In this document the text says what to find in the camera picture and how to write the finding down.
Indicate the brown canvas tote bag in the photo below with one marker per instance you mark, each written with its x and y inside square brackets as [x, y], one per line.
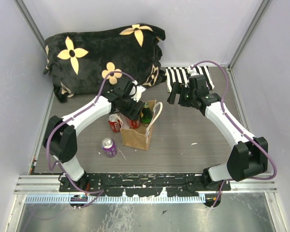
[139, 138]

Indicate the black white striped cloth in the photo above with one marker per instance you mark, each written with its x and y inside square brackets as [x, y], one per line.
[181, 75]

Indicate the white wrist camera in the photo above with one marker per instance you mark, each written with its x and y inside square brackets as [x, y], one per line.
[191, 68]
[136, 91]

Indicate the right aluminium frame post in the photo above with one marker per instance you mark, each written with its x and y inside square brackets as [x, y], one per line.
[262, 8]

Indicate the aluminium frame post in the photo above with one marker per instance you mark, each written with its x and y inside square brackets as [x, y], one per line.
[30, 21]
[262, 8]

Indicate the red cola can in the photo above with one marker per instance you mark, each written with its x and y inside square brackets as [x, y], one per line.
[134, 124]
[114, 122]

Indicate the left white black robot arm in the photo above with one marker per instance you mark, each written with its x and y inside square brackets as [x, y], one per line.
[60, 139]

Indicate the slotted cable duct rail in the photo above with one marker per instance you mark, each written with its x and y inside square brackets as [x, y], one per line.
[72, 198]

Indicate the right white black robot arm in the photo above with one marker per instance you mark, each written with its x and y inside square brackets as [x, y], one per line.
[248, 155]

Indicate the green glass bottle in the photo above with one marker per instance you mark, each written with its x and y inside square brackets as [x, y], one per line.
[145, 115]

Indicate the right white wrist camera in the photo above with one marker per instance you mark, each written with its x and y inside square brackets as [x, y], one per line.
[191, 68]

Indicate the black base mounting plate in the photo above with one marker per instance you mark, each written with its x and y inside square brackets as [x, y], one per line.
[145, 184]

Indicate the black floral plush blanket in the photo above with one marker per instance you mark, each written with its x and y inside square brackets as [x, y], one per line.
[78, 62]

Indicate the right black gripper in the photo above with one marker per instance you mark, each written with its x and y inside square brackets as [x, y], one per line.
[177, 89]

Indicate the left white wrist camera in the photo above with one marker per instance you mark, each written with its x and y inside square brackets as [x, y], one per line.
[136, 91]

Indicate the left aluminium frame post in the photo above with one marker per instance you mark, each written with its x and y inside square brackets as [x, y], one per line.
[30, 21]

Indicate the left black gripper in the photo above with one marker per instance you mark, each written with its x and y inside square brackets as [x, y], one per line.
[133, 114]

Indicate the purple soda can front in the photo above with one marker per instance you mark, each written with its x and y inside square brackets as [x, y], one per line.
[109, 147]

